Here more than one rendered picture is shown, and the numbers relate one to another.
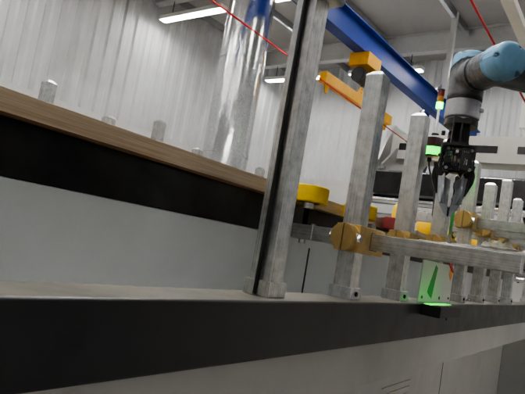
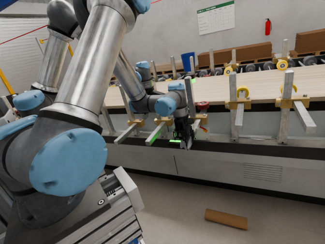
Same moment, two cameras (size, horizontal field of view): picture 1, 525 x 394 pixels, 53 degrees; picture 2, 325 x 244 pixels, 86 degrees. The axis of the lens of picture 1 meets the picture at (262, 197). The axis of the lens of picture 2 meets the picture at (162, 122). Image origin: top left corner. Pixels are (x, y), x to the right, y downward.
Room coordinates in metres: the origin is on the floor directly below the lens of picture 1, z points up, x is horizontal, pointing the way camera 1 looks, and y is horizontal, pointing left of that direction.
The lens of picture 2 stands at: (1.05, -1.49, 1.36)
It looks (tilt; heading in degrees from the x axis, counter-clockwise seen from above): 25 degrees down; 83
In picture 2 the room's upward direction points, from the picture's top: 13 degrees counter-clockwise
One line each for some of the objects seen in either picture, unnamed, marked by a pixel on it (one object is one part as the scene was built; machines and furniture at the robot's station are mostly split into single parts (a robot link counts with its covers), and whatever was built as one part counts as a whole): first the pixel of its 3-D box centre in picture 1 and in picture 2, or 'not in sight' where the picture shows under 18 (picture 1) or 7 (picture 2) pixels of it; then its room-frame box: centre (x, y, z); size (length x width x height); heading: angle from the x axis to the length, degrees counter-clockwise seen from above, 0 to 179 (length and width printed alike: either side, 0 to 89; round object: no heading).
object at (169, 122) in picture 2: (405, 244); (163, 121); (1.20, -0.34, 0.83); 0.14 x 0.06 x 0.05; 144
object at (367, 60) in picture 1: (362, 76); not in sight; (6.19, -0.95, 2.95); 0.34 x 0.26 x 0.49; 141
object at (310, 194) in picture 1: (306, 211); not in sight; (1.09, -0.10, 0.85); 0.08 x 0.08 x 0.11
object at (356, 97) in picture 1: (358, 100); not in sight; (6.19, -0.95, 2.65); 1.70 x 0.09 x 0.32; 141
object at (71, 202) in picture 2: not in sight; (47, 187); (0.78, -1.09, 1.09); 0.15 x 0.15 x 0.10
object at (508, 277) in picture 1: (511, 255); not in sight; (2.19, -1.06, 0.90); 0.04 x 0.04 x 0.48; 54
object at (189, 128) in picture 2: not in sight; (182, 127); (1.23, -0.75, 0.96); 0.09 x 0.08 x 0.12; 54
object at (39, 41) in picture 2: not in sight; (53, 70); (-0.23, 2.08, 1.25); 0.09 x 0.08 x 1.10; 144
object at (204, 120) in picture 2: (438, 245); (197, 119); (1.40, -0.49, 0.85); 0.14 x 0.06 x 0.05; 144
